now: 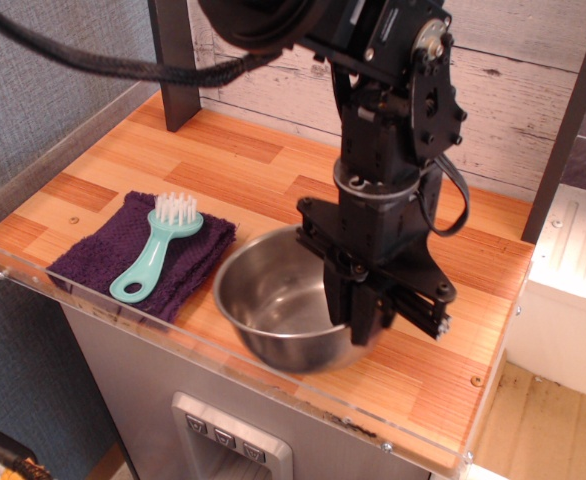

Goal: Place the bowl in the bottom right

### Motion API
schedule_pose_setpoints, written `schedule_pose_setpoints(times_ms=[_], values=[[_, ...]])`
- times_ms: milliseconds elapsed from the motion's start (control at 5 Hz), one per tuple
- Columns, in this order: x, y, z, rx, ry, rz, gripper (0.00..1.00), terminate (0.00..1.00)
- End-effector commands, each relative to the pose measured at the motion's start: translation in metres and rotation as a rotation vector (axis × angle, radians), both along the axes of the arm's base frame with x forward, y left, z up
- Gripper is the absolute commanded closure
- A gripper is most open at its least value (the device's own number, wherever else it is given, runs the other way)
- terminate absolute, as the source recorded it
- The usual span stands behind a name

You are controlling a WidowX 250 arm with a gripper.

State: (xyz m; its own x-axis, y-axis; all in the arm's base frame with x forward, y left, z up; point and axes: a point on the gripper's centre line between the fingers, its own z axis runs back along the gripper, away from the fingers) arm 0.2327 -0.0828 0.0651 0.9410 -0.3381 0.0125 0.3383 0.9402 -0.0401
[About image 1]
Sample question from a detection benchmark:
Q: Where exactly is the clear acrylic guard rail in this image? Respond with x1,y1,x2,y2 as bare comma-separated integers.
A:
0,228,533,479

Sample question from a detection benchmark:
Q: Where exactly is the teal dish brush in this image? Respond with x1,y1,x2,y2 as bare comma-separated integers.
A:
109,193,204,304

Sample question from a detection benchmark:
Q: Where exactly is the stainless steel bowl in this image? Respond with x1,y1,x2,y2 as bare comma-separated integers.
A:
214,225,382,374

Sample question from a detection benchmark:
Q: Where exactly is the dark right shelf post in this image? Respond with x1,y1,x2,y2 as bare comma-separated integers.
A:
521,52,586,244

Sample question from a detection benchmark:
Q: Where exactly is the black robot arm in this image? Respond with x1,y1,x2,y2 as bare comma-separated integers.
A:
201,1,469,345

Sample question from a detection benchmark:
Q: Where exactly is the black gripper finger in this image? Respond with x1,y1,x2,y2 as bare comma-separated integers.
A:
350,284,396,346
323,259,353,326

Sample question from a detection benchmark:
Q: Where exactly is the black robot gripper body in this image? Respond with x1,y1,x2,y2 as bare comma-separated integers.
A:
297,192,456,339

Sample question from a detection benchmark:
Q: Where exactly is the purple folded towel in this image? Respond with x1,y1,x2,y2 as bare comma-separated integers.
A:
47,189,238,325

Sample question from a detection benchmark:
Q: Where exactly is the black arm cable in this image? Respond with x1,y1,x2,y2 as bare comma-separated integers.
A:
412,152,472,239

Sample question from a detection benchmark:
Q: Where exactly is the black braided cable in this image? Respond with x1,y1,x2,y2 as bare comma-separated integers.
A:
0,0,279,89

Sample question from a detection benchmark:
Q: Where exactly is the dark left shelf post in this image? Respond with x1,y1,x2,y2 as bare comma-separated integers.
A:
148,0,201,132

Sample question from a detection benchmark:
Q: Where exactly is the dark shelf post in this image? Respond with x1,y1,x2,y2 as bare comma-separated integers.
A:
521,52,586,244
148,0,201,132

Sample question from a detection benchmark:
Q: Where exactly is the white toy sink drainboard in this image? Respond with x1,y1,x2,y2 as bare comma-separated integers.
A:
506,185,586,394

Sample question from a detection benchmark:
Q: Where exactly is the grey toy dishwasher cabinet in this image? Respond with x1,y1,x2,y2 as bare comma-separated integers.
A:
64,307,430,479

